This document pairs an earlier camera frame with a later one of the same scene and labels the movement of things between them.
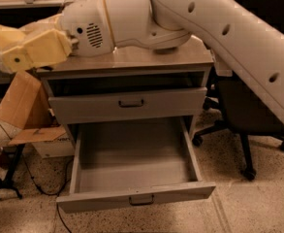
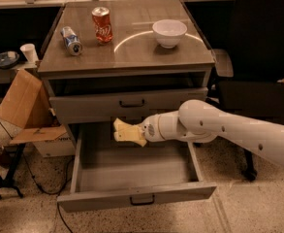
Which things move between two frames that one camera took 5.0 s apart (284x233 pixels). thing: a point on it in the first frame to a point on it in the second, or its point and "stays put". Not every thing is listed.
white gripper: x=83 y=28 to x=150 y=129
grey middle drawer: x=128 y=106 stays put
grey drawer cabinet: x=134 y=83 stays put
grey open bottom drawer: x=133 y=163 stays put
